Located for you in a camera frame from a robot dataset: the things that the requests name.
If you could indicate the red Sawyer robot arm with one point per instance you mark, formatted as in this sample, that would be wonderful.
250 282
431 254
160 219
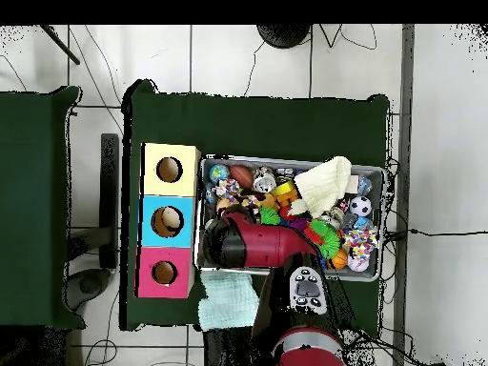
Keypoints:
267 244

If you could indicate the shallow mesh bin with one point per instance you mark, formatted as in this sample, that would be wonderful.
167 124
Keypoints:
244 162

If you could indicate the wooden box with three holes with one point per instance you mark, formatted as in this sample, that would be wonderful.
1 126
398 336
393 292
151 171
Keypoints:
167 190

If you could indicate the brown toy football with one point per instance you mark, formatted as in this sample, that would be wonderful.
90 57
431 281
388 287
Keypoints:
242 176

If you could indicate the green spiky rubber ball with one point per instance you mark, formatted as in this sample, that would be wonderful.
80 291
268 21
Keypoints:
270 216

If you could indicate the globe print ball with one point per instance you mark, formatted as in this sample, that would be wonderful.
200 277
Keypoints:
218 173

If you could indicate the tan round toy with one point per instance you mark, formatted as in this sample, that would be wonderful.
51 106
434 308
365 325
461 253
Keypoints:
169 220

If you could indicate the cream yellow cloth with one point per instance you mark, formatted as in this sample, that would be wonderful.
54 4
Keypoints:
324 183

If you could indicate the green fuzzy caterpillar toy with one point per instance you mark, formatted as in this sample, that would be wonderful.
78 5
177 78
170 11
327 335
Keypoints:
328 240

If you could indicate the mint green cloth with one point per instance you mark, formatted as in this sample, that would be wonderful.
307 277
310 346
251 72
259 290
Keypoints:
228 301

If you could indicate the small orange basketball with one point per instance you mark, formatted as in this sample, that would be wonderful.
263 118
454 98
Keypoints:
339 260

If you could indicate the black and white soccer ball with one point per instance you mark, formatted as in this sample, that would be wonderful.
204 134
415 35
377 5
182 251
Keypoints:
360 206

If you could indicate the black round base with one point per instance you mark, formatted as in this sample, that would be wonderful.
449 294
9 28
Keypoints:
284 36

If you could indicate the grey rounded base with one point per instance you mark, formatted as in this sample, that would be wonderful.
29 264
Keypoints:
89 286

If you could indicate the black rod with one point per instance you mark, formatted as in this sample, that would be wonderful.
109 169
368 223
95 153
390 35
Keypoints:
61 45

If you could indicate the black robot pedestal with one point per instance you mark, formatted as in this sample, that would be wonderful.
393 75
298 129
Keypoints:
225 350

